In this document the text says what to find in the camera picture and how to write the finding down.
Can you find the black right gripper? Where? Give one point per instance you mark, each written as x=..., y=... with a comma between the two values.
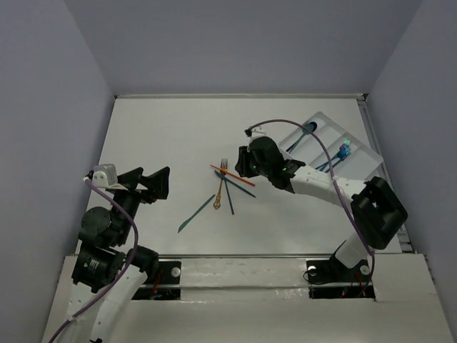
x=243, y=163

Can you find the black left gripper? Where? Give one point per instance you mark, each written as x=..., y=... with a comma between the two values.
x=139, y=186

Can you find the orange chopstick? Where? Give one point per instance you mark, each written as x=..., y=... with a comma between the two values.
x=227, y=173

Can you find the dark blue knife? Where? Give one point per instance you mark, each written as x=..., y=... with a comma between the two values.
x=221, y=176

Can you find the teal plastic knife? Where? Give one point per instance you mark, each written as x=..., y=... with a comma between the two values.
x=201, y=208

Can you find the teal plastic spoon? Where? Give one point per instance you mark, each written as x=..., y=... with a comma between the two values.
x=305, y=132

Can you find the blue-grey plastic fork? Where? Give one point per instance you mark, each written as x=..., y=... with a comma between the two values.
x=325, y=165

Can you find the purple metallic spoon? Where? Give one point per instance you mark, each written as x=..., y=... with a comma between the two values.
x=312, y=126

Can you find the iridescent blue fork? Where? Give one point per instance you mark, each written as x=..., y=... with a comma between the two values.
x=340, y=156

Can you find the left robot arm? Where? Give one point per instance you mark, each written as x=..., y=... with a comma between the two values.
x=111, y=265

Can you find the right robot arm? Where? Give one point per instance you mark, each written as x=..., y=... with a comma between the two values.
x=372, y=205

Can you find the gold ornate fork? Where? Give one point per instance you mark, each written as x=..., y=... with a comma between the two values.
x=217, y=202

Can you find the white divided cutlery tray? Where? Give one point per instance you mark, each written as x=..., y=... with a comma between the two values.
x=321, y=145

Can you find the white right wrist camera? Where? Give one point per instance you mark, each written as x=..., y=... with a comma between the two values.
x=254, y=132

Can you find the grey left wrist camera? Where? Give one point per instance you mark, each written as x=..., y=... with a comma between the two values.
x=102, y=176

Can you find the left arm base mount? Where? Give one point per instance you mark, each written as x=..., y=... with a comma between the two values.
x=164, y=285

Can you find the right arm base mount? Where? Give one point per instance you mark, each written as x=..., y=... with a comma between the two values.
x=327, y=279

